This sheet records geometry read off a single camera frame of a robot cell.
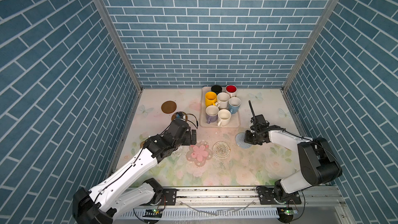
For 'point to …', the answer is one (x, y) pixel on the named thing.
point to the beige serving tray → (235, 122)
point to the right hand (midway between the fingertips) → (244, 138)
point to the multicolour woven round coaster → (221, 150)
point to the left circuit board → (154, 213)
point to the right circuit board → (286, 214)
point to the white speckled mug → (223, 98)
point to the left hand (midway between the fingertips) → (189, 133)
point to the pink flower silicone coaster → (199, 153)
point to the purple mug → (212, 112)
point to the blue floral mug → (234, 103)
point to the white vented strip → (202, 213)
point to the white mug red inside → (231, 90)
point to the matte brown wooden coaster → (168, 107)
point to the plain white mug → (224, 116)
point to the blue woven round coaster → (240, 140)
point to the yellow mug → (210, 98)
